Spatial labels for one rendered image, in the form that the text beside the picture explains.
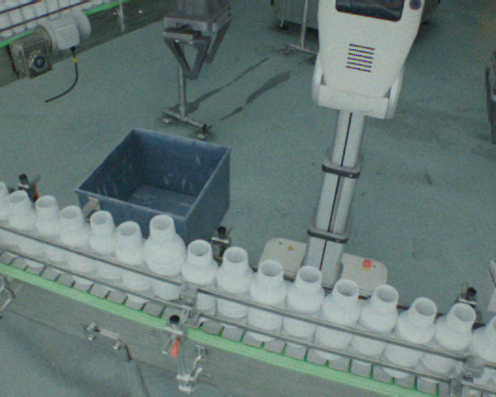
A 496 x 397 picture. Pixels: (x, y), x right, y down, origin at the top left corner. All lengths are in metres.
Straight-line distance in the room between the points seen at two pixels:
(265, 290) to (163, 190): 0.86
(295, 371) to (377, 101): 0.65
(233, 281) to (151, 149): 0.78
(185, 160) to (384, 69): 0.64
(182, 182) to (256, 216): 1.08
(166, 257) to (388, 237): 1.88
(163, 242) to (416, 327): 0.40
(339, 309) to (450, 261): 1.84
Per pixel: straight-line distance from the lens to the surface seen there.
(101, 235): 0.83
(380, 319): 0.74
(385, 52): 1.11
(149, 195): 1.52
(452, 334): 0.76
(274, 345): 0.84
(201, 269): 0.76
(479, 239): 2.73
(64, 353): 2.09
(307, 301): 0.74
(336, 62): 1.13
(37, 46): 2.07
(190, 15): 0.68
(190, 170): 1.43
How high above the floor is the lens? 1.71
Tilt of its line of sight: 41 degrees down
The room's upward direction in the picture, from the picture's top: 3 degrees clockwise
